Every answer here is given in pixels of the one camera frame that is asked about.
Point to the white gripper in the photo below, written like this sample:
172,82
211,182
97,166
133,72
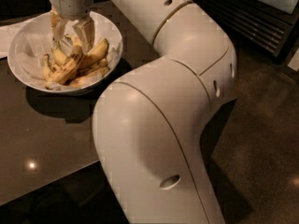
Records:
71,4

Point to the long spotted banana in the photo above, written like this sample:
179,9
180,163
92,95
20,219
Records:
63,73

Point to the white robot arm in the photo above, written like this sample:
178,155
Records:
148,123

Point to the green tipped banana left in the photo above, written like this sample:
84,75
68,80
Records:
58,54

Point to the white bowl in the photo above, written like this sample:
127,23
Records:
28,38

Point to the yellow banana upper right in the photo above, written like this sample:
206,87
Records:
96,54

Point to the banana middle right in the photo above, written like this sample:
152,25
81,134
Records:
98,67

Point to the small banana far left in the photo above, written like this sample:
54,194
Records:
47,73

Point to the banana bottom right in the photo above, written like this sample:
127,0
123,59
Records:
89,79

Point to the white cloth on table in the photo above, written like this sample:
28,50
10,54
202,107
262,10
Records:
8,29

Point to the black louvered appliance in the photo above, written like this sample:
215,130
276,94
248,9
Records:
270,24

